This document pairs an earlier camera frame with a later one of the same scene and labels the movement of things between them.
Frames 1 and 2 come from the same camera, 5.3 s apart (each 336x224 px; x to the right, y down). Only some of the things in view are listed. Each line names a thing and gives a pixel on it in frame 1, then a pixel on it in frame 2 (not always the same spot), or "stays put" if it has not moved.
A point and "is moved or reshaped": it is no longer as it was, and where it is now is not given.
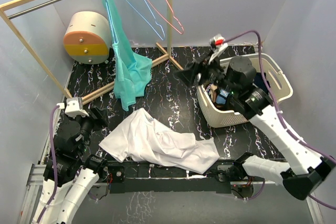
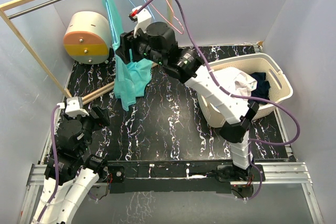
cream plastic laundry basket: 282,88 stays put
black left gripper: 101,119 stays put
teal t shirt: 130,71 stays put
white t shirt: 142,137 is moved or reshaped
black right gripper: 189,75 -> 128,42
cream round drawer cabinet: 87,38 stays put
